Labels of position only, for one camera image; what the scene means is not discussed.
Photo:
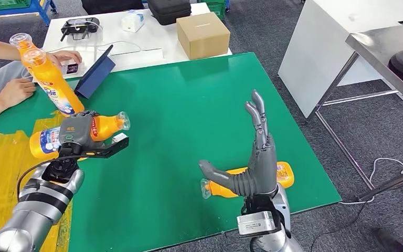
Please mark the black smartphone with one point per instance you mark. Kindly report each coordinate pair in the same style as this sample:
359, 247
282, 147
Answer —
72, 68

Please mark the white table with metal legs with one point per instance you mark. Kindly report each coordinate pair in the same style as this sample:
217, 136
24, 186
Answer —
316, 59

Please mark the black hard carrying case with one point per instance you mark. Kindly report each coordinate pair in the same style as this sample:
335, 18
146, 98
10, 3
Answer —
170, 11

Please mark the brown cardboard box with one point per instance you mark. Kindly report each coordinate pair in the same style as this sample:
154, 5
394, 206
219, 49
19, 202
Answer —
204, 36

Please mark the person's right hand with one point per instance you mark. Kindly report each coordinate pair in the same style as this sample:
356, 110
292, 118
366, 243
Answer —
15, 92

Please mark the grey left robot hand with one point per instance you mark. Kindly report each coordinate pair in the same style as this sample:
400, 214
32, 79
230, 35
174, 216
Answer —
76, 130

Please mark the black bag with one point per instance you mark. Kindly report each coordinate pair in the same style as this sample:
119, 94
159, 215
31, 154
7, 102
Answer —
111, 6

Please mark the black antenna controller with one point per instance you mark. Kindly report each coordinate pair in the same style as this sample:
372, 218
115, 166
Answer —
81, 26

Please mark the person's left forearm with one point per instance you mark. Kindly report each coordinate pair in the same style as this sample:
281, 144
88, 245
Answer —
6, 52

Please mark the green table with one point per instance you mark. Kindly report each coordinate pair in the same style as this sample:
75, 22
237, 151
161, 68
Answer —
173, 104

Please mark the dark metal bar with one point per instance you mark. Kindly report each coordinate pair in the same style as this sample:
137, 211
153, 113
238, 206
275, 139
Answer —
392, 186

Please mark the orange detergent bottle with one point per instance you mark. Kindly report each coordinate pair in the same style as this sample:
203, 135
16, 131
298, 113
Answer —
285, 175
59, 92
20, 39
107, 127

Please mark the white tissue pack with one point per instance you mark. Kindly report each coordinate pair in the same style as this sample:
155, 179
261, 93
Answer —
132, 22

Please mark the blue tablet folio case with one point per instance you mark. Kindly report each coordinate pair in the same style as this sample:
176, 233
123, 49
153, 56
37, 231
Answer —
95, 77

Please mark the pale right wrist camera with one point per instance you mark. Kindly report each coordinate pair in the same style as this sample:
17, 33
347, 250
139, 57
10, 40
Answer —
255, 224

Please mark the white rectangular table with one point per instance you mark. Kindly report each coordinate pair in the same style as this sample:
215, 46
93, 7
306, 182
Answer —
159, 37

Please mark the person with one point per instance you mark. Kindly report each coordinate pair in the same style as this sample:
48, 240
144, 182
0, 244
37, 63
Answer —
0, 74

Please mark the stainless steel table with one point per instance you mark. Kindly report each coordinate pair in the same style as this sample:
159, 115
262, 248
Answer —
375, 45

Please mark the person's left hand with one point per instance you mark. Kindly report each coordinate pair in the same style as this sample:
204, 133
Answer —
64, 57

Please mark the green plastic crate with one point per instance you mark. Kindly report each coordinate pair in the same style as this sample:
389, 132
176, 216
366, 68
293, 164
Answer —
219, 9
8, 3

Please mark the blue cart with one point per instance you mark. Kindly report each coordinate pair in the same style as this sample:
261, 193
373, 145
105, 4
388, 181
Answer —
45, 8

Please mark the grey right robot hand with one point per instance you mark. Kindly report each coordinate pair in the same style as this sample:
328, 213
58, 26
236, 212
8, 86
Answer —
262, 170

